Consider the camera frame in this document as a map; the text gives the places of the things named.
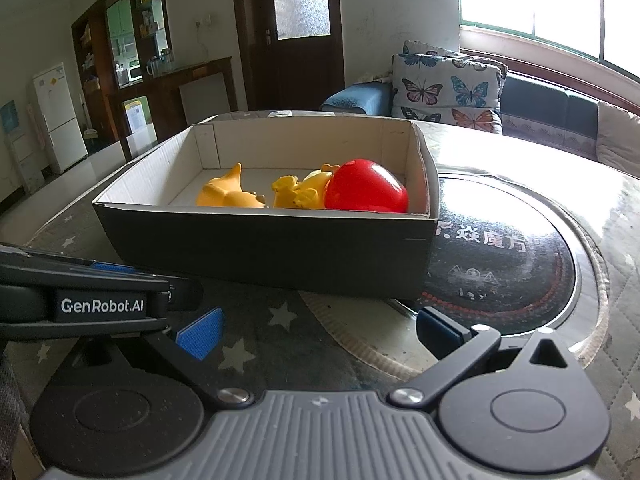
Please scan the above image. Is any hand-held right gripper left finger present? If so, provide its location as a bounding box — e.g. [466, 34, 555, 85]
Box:
[60, 308, 254, 411]

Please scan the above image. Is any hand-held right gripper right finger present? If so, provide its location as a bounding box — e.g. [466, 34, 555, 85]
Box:
[390, 306, 588, 408]

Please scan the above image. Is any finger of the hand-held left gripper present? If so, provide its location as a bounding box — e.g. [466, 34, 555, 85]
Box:
[170, 279, 204, 314]
[0, 243, 147, 276]

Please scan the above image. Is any cardboard box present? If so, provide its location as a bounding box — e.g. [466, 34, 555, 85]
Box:
[91, 112, 441, 301]

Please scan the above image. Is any yellow rubber toy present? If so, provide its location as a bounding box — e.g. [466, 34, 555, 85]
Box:
[195, 162, 268, 209]
[271, 162, 341, 211]

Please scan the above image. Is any red heart toy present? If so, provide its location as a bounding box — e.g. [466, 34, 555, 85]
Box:
[324, 158, 409, 213]

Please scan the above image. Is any round black stove plate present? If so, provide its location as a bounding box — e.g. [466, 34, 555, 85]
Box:
[300, 172, 612, 386]

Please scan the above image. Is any water dispenser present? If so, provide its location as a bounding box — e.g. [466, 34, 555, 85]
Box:
[0, 100, 38, 193]

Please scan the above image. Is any white refrigerator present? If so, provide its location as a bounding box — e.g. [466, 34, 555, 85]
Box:
[32, 62, 89, 175]

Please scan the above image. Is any white paper notice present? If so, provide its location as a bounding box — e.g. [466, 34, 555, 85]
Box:
[123, 97, 151, 135]

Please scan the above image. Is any white mop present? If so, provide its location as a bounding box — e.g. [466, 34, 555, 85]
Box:
[80, 92, 98, 137]

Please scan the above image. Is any dark wooden sideboard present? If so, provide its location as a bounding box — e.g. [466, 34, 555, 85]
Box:
[117, 56, 239, 158]

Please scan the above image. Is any white panel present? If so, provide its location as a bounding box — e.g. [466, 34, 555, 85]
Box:
[179, 70, 226, 127]

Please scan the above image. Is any tall dark wooden cabinet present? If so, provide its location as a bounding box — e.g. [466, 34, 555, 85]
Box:
[71, 0, 173, 161]

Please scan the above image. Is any butterfly print pillow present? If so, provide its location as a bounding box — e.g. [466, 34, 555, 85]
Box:
[390, 40, 508, 135]

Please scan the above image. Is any dark wooden door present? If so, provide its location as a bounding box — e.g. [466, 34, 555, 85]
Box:
[230, 0, 347, 111]

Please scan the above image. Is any blue sofa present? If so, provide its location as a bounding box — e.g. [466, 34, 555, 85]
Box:
[320, 72, 640, 181]

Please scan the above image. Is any blue armrest towel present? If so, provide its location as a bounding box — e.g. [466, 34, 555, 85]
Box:
[320, 81, 394, 116]

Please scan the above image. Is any white cushion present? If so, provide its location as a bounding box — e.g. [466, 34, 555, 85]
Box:
[596, 101, 640, 176]

